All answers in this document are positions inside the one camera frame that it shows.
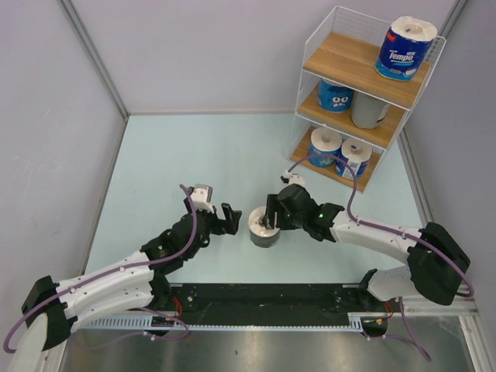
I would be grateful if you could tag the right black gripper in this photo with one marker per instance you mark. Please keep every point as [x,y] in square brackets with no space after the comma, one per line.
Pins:
[273,205]

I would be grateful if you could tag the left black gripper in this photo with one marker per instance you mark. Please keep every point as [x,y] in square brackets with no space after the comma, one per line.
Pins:
[232,216]

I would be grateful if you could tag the black paper roll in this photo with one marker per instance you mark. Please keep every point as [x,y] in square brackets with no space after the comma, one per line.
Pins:
[259,235]

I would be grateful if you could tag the blue monster paper roll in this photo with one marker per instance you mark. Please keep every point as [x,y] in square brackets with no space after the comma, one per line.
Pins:
[333,97]

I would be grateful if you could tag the grey paper roll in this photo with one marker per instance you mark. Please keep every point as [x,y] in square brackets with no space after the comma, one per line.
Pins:
[368,112]

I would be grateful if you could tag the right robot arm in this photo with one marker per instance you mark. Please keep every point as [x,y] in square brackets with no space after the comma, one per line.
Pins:
[432,262]

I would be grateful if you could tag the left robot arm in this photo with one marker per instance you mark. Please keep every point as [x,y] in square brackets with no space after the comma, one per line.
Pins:
[138,281]

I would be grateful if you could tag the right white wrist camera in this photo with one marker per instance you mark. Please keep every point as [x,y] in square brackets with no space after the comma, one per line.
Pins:
[292,178]

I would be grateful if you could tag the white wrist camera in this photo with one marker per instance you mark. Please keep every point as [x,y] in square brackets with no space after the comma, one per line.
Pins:
[292,178]
[201,196]

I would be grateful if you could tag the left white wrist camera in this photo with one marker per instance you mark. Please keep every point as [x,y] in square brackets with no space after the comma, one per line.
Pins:
[201,196]

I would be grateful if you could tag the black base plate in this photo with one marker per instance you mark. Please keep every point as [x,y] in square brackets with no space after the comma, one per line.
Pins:
[274,307]

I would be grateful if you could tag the white wire wooden shelf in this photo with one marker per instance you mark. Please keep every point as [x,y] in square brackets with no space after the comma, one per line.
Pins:
[343,50]

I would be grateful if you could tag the white slotted cable duct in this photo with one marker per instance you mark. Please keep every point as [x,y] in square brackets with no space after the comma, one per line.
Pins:
[148,322]

